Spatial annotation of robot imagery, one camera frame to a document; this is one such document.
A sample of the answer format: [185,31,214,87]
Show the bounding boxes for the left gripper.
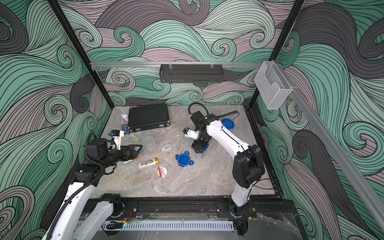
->
[100,144,142,169]

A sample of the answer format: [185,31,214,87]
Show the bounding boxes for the toiletry jar blue lid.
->
[143,136,157,156]

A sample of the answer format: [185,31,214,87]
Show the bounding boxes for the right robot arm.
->
[184,111,265,218]

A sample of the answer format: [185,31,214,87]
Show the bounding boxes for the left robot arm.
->
[43,138,143,240]

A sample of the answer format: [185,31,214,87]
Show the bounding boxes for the white tube orange cap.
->
[138,158,159,169]

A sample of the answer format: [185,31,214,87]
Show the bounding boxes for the small green round soap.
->
[131,135,139,141]

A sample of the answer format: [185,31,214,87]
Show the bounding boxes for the blue playing card box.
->
[121,124,130,135]

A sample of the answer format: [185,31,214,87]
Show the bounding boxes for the round red white packet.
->
[158,166,168,178]

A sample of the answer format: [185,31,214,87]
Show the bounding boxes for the clear round plastic cap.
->
[162,144,173,153]

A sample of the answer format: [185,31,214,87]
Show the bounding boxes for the white pink small bottle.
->
[121,114,129,127]

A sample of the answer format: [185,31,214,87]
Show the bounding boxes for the black ribbed case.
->
[129,104,171,133]

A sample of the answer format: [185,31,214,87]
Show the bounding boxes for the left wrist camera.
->
[108,130,124,150]

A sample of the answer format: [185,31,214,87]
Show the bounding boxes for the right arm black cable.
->
[188,102,240,119]

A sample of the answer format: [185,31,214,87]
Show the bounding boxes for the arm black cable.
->
[44,131,106,240]
[188,102,240,119]

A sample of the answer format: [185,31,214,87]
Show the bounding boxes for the white perforated cable duct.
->
[98,220,235,232]

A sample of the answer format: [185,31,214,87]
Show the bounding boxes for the black wall shelf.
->
[159,64,224,86]

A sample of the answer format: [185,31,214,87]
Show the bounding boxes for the clear acrylic wall holder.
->
[255,61,292,110]

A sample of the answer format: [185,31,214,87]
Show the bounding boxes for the aluminium wall rail back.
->
[89,61,265,69]

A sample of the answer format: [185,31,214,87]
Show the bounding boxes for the aluminium wall rail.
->
[276,63,384,230]
[89,61,265,69]

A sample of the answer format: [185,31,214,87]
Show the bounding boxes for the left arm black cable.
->
[44,131,106,240]

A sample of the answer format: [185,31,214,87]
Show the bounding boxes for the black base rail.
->
[83,196,298,217]

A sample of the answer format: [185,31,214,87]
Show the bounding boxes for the aluminium wall rail right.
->
[276,63,384,230]

